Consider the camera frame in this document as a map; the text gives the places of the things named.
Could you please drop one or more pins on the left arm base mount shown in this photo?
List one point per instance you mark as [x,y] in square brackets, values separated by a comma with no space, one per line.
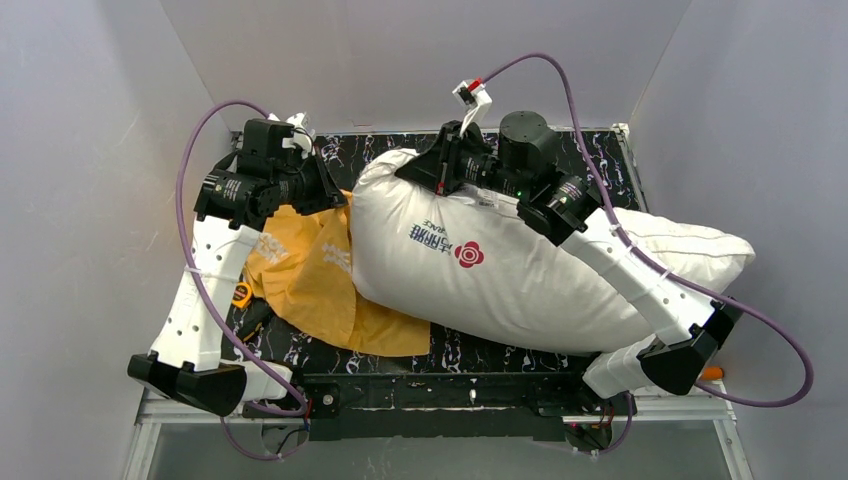
[323,397]

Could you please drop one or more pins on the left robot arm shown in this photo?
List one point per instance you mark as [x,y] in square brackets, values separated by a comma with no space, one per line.
[185,362]

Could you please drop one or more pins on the yellow black screwdriver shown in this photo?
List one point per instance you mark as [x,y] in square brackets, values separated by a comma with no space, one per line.
[253,321]

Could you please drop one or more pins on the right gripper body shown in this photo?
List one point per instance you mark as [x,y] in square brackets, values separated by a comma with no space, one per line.
[430,162]

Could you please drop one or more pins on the yellow tape measure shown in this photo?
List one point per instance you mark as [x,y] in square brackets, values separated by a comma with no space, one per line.
[243,295]

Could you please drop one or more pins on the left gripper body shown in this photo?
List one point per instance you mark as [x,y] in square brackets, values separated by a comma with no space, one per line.
[325,187]

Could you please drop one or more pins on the orange handled tool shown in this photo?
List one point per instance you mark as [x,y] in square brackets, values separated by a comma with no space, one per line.
[711,374]

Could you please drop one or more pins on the white pillow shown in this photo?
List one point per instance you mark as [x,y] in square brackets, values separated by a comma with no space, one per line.
[467,262]

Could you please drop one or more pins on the aluminium frame rail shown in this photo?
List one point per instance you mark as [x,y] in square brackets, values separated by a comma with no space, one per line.
[173,441]

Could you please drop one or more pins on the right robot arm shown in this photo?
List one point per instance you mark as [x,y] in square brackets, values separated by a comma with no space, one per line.
[688,327]

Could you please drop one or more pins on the yellow and blue pillowcase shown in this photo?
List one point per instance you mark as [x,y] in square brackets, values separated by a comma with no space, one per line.
[302,267]

